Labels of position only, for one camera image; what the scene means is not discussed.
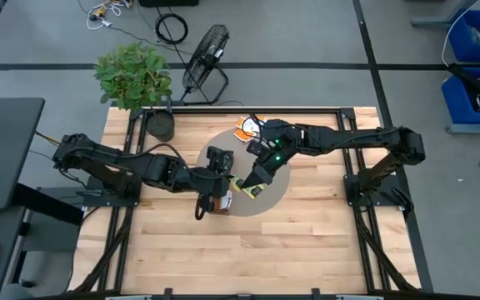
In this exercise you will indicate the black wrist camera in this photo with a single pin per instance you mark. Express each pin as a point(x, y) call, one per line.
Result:
point(256, 148)
point(219, 158)

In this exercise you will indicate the blue plastic bin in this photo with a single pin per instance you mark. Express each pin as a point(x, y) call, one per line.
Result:
point(456, 104)
point(458, 41)

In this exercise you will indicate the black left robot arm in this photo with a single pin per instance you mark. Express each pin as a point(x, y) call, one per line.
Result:
point(111, 160)

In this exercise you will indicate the black table clamp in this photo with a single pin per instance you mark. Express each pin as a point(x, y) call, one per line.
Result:
point(168, 293)
point(316, 293)

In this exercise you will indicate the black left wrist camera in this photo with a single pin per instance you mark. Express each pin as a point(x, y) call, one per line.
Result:
point(219, 158)

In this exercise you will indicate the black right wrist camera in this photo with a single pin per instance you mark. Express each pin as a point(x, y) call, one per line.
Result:
point(256, 148)

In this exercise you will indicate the green potted plant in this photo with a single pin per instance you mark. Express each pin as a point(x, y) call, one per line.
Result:
point(131, 75)

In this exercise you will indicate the black equipment in bin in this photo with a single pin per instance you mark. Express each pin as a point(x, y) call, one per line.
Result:
point(473, 85)

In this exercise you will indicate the black aluminium table frame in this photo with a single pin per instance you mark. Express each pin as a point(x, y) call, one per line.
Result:
point(206, 297)

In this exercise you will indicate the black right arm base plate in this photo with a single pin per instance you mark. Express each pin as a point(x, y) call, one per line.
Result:
point(373, 203)

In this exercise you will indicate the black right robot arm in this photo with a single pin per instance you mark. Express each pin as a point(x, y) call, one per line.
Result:
point(348, 137)

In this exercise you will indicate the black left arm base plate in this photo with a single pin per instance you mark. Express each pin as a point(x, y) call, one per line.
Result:
point(111, 203)

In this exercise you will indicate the green yellow tea bag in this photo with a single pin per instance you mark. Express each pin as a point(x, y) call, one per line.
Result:
point(256, 191)
point(237, 184)

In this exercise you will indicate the silver aluminium bracket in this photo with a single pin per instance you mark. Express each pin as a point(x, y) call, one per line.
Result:
point(358, 298)
point(127, 298)

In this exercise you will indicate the round grey mat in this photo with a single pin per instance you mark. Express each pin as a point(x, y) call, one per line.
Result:
point(261, 206)

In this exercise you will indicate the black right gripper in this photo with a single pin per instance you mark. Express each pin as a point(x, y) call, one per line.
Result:
point(275, 156)

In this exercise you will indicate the black floor fan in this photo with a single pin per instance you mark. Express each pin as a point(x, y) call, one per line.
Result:
point(204, 54)

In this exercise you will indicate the brown wooden tea box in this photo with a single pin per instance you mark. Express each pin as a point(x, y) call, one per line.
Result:
point(219, 211)

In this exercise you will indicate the black box on floor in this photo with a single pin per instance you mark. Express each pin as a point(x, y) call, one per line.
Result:
point(169, 2)

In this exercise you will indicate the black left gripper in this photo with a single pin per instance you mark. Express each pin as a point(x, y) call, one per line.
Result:
point(213, 185)

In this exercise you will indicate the black desk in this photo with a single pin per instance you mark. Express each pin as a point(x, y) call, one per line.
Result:
point(6, 158)

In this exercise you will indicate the grey cart base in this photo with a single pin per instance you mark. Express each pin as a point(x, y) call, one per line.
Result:
point(473, 128)

